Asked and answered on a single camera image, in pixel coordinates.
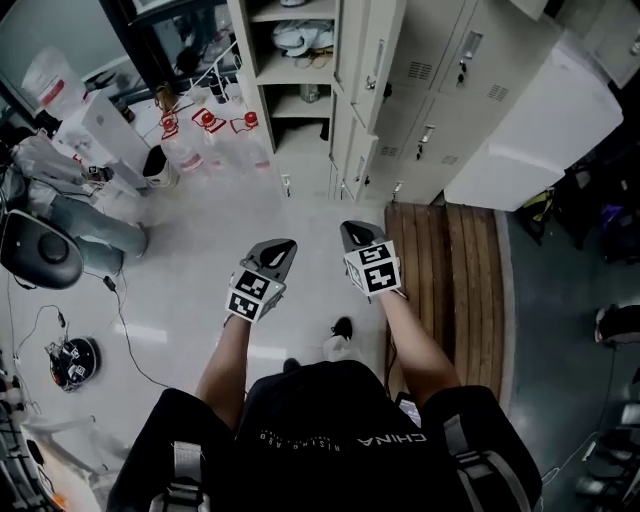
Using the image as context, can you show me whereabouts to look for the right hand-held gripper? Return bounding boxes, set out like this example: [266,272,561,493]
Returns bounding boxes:
[338,221,404,304]

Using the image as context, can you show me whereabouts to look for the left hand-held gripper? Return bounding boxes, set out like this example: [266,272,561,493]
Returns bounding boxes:
[224,239,299,324]

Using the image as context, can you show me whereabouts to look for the grey metal locker door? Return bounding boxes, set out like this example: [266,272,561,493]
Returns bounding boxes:
[332,0,407,137]
[509,0,552,22]
[329,89,382,204]
[582,0,640,91]
[277,167,334,199]

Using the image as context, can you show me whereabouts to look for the white locker cabinet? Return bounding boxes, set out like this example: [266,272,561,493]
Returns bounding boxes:
[227,0,566,205]

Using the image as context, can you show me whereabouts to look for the person's left forearm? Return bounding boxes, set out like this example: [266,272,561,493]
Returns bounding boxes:
[194,314,252,432]

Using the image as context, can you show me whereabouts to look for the person's right forearm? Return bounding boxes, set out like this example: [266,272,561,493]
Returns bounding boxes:
[382,292,462,409]

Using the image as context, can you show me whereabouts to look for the person's black shoe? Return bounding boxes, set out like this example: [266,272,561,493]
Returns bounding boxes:
[329,316,354,344]

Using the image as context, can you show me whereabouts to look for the wooden slatted platform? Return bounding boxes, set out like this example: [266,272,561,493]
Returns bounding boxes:
[382,202,507,402]

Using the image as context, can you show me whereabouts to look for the person's white trousers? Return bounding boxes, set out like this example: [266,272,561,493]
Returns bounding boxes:
[322,335,362,363]

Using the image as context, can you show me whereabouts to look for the beige waste bin black liner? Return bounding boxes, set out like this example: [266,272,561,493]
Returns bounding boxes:
[142,144,181,191]

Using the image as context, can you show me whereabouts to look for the yellow black bag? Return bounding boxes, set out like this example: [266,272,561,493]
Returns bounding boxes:
[517,188,557,232]

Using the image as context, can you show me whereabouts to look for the brown woven object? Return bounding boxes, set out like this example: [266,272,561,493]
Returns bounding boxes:
[154,82,177,114]

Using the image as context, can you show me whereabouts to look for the person's black t-shirt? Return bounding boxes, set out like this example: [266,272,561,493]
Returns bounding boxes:
[104,359,544,512]

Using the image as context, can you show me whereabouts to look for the tall white box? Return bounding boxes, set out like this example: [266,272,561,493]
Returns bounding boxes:
[52,92,152,192]

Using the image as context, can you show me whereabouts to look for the white cloth bag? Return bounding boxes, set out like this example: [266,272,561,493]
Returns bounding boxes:
[272,19,336,59]

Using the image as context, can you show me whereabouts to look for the black round floor device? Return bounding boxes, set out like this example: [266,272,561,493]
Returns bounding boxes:
[47,337,102,393]

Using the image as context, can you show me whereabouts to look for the purple bag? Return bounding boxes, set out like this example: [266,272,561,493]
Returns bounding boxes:
[599,202,627,232]

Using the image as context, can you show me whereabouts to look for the clear water jug red label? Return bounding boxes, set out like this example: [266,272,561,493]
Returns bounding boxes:
[22,47,87,117]

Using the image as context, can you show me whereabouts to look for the white plastic bag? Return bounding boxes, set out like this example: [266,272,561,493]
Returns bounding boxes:
[14,414,127,512]

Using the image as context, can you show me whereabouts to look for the group of black metal chairs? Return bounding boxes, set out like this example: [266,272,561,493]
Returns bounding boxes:
[574,394,640,512]

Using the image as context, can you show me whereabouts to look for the black floor cable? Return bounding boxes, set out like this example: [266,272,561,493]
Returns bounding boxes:
[102,274,172,392]

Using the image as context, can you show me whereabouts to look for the grey backpack strap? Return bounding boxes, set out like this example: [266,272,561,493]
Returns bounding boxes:
[442,413,532,512]
[149,440,207,512]

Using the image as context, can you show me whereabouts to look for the white floor cable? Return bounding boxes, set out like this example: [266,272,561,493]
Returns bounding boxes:
[542,432,602,484]

